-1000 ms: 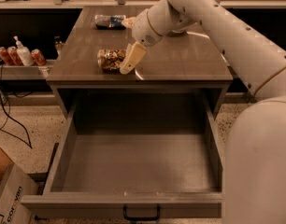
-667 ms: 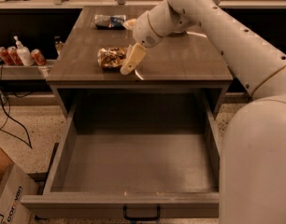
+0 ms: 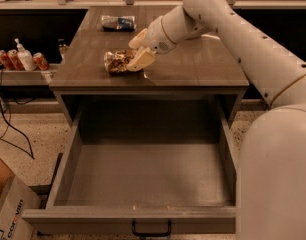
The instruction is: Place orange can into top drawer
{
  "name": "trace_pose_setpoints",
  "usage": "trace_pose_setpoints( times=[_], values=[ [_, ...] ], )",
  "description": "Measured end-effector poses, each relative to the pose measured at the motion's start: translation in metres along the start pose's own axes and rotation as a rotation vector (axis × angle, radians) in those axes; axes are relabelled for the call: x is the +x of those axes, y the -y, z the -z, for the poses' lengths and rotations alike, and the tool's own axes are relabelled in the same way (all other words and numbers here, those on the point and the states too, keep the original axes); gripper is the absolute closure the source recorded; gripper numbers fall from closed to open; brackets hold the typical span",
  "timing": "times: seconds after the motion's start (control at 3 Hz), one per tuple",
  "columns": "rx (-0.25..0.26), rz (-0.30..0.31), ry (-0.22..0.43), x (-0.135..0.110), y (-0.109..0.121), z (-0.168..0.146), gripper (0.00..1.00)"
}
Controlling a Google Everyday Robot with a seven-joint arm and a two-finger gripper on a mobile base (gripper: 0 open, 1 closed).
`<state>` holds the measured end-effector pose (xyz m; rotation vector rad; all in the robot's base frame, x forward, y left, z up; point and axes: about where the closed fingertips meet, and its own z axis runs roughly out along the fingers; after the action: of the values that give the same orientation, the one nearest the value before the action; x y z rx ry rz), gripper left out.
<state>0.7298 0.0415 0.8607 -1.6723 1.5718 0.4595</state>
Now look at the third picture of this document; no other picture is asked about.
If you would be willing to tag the cardboard box with print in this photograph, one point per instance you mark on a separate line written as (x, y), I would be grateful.
(15, 197)

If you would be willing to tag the open grey top drawer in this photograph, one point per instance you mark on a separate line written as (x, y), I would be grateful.
(149, 161)

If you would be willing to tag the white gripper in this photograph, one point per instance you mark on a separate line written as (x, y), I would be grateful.
(156, 34)

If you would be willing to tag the small glass bottle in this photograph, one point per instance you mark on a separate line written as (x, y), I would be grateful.
(62, 47)

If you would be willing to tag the red soda can right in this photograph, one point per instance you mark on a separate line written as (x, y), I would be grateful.
(41, 61)

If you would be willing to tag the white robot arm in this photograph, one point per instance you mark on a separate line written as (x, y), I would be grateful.
(271, 168)

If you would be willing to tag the crushed orange gold can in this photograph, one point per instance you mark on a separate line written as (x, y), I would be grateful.
(117, 61)

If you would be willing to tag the white pump bottle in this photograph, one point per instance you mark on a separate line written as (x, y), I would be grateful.
(25, 56)

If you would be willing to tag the black drawer handle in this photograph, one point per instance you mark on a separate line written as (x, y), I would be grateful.
(151, 230)

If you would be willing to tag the grey cabinet with top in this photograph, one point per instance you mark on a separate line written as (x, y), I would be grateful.
(200, 66)

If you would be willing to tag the grey side shelf left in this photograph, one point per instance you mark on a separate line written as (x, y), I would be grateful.
(27, 78)

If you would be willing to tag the red soda can middle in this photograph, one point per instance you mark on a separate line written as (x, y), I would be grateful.
(13, 56)

